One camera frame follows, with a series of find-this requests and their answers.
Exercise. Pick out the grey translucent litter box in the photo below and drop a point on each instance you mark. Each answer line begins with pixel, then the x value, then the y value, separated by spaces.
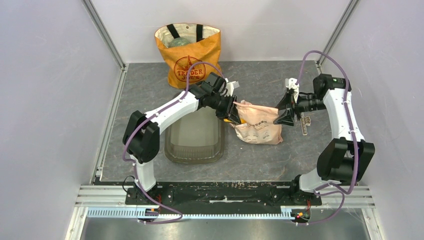
pixel 196 138

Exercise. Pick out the left aluminium corner post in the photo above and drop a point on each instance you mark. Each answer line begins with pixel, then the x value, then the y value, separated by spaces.
pixel 101 28

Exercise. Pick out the torn bag top strip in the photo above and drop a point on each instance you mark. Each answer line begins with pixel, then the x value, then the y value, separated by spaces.
pixel 305 122

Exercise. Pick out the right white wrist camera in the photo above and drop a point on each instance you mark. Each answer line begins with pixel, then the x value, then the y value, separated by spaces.
pixel 292 87

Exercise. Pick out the orange plastic scoop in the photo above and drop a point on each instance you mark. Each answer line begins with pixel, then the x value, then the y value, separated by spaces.
pixel 235 122

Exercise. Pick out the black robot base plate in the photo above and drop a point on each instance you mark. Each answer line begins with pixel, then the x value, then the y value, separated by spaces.
pixel 222 198

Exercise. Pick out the pink litter bag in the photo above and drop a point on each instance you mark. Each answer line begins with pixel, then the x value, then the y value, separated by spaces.
pixel 257 124

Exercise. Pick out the orange Trader Joe's bag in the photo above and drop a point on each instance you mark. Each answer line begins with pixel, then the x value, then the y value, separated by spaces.
pixel 194 61

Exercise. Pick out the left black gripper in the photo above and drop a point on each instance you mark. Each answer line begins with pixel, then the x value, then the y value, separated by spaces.
pixel 231 111

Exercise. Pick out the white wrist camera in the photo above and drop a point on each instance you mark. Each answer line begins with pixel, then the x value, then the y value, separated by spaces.
pixel 292 87
pixel 230 87

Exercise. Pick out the right aluminium corner post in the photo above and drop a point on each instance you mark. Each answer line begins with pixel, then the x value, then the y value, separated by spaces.
pixel 345 17

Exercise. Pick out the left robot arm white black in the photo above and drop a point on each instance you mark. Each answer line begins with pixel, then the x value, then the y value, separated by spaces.
pixel 141 138

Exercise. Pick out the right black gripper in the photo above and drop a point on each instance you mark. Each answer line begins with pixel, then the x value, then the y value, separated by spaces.
pixel 288 103

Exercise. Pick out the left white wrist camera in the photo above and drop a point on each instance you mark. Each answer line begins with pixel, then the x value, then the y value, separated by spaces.
pixel 230 87

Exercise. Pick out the aluminium corner post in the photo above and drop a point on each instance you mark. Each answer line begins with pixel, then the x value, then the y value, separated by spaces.
pixel 345 17
pixel 101 28

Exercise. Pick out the green bundle inside bag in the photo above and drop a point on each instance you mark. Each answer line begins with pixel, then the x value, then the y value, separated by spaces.
pixel 178 42

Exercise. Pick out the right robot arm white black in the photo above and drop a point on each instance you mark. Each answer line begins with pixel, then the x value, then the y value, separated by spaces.
pixel 345 159

